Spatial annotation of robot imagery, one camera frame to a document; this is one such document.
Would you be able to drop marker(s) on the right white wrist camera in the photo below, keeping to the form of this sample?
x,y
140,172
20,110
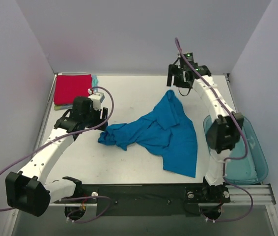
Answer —
x,y
188,78

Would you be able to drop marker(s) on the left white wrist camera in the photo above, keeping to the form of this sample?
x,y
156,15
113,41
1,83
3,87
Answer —
x,y
97,98

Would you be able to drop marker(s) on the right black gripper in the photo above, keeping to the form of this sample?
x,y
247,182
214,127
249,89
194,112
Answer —
x,y
174,75

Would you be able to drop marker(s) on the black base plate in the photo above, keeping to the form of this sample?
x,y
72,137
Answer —
x,y
151,199

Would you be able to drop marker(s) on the folded light teal t shirt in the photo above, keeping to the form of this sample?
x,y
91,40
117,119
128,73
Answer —
x,y
94,79

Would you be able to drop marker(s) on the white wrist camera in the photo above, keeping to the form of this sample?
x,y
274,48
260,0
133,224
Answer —
x,y
188,78
97,98

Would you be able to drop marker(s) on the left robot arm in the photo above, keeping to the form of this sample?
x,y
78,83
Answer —
x,y
27,190

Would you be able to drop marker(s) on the translucent blue plastic bin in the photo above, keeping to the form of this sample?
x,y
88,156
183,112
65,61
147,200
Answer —
x,y
253,169

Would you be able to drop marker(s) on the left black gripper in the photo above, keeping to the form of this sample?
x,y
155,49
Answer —
x,y
100,117

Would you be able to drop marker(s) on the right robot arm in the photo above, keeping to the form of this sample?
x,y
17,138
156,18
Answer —
x,y
226,124

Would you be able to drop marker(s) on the blue t shirt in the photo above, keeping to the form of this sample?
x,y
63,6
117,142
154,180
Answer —
x,y
166,131

